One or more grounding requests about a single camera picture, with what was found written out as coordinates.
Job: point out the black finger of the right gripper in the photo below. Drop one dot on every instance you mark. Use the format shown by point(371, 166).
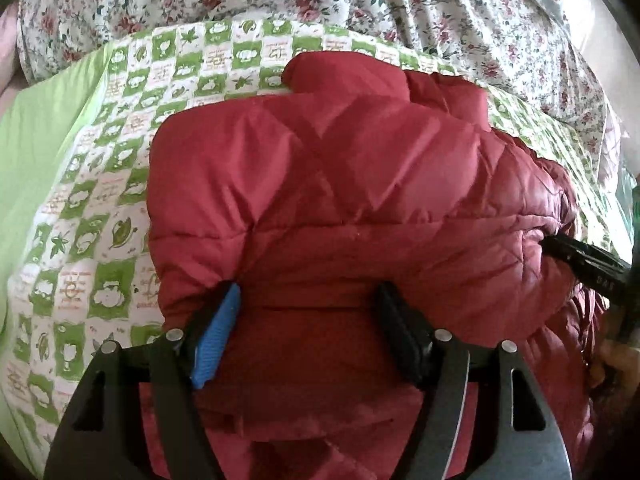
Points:
point(592, 266)

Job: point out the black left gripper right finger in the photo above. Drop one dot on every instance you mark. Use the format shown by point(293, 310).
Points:
point(488, 394)

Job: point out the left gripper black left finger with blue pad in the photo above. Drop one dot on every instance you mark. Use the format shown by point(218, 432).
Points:
point(132, 416)

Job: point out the red quilted puffer jacket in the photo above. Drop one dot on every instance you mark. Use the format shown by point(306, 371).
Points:
point(359, 173)

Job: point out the person's right hand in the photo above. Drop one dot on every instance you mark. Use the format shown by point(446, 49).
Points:
point(614, 356)

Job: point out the green white checkered quilt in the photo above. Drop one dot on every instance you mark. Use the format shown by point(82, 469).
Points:
point(75, 164)

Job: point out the floral rose bedsheet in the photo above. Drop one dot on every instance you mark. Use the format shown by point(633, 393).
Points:
point(522, 46)

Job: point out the pink blanket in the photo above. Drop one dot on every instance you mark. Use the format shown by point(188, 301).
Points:
point(12, 79)

